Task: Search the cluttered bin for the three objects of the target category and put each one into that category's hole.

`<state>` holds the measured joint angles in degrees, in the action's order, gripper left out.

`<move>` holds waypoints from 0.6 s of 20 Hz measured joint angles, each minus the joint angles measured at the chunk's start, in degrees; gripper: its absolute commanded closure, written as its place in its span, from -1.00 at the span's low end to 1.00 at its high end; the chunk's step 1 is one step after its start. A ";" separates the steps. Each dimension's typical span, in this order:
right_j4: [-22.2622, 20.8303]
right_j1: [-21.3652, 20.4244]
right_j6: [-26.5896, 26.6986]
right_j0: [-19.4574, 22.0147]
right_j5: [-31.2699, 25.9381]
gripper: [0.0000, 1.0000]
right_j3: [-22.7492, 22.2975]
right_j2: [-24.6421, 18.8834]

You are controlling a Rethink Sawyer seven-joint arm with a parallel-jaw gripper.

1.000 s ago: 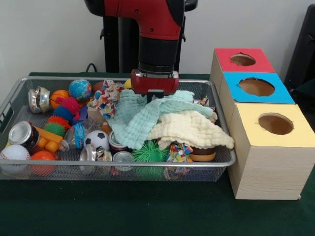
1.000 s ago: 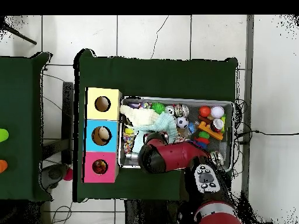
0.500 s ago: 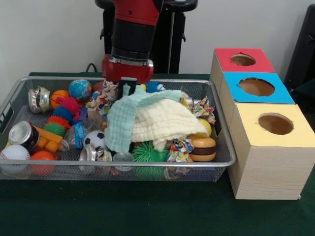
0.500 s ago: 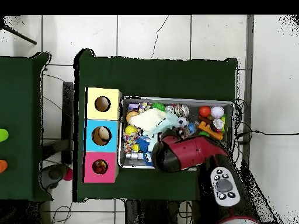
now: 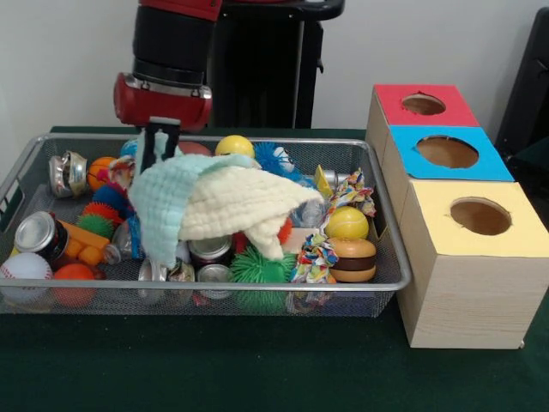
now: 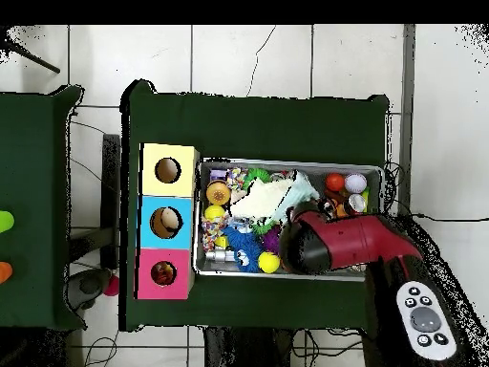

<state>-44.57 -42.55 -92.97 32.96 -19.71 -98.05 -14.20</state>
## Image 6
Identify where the cream waffle cloth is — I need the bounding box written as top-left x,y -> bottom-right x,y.
228,177 -> 297,223

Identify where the orange striped tiger toy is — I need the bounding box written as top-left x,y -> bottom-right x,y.
151,261 -> 178,286

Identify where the clear mesh bin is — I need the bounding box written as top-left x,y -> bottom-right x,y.
192,157 -> 384,283

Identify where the wooden box with three holes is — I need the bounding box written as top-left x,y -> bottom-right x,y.
136,142 -> 201,301

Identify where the toy hamburger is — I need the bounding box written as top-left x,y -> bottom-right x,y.
205,179 -> 232,206

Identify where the green spiky ball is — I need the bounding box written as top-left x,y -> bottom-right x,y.
244,167 -> 272,184

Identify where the yellow tennis ball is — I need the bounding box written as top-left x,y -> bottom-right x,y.
203,205 -> 226,222

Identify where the blue spiky monster toy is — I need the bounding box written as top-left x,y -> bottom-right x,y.
222,226 -> 253,249

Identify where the purple spiky toy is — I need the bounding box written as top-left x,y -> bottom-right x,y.
261,227 -> 283,254

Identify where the yellow smiley ball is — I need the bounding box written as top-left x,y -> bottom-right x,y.
258,250 -> 281,275

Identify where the dark green table cloth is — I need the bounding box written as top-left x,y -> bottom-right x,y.
0,85 -> 87,331
118,79 -> 391,333

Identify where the orange ball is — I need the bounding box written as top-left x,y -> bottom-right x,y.
325,172 -> 346,193

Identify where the white baseball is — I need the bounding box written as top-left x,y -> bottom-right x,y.
344,173 -> 368,195

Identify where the lime green toy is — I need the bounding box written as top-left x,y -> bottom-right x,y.
0,210 -> 15,234

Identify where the black tripod leg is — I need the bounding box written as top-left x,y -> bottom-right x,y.
0,35 -> 61,75

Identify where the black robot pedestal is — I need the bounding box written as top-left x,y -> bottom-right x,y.
203,326 -> 295,367

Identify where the black power cable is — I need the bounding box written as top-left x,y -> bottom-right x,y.
414,213 -> 489,224

